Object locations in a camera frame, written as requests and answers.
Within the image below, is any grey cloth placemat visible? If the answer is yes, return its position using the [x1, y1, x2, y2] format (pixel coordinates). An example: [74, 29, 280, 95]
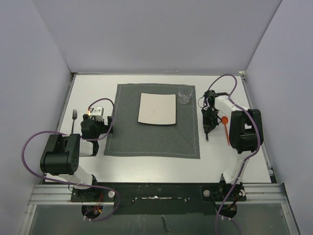
[104, 84, 200, 159]

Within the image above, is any purple cable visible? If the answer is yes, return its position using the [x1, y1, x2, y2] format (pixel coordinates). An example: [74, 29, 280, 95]
[207, 73, 260, 235]
[21, 98, 122, 223]

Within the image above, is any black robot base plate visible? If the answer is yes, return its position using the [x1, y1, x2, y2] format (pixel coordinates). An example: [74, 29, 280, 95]
[70, 182, 246, 219]

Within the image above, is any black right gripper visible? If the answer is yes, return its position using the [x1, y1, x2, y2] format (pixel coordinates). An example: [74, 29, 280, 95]
[201, 108, 219, 133]

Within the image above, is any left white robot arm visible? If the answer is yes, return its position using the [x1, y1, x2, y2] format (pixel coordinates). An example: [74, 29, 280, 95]
[40, 114, 113, 201]

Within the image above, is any orange plastic spoon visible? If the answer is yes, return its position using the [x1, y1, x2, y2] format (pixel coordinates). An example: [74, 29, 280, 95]
[221, 116, 230, 146]

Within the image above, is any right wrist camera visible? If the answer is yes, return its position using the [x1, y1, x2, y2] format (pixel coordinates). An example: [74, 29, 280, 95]
[203, 90, 216, 106]

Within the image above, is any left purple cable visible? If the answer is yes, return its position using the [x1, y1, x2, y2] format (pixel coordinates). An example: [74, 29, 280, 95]
[21, 98, 122, 223]

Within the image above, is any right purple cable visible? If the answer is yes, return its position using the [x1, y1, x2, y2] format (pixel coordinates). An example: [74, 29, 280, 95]
[207, 73, 260, 235]

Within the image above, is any aluminium frame rail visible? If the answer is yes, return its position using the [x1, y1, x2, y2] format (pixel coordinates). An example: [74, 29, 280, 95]
[28, 183, 287, 205]

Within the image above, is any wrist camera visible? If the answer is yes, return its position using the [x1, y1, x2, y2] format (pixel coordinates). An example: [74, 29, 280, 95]
[203, 90, 216, 106]
[90, 106, 104, 121]

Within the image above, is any clear plastic cup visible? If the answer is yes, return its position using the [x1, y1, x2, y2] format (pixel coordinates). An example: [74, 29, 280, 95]
[178, 84, 193, 104]

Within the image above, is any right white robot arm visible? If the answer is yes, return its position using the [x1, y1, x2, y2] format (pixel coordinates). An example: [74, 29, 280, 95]
[201, 90, 264, 200]

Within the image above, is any white rectangular plate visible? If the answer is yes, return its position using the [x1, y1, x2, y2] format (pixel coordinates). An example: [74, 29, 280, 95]
[137, 93, 176, 125]

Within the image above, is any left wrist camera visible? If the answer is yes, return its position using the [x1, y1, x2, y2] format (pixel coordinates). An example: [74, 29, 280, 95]
[90, 106, 104, 121]

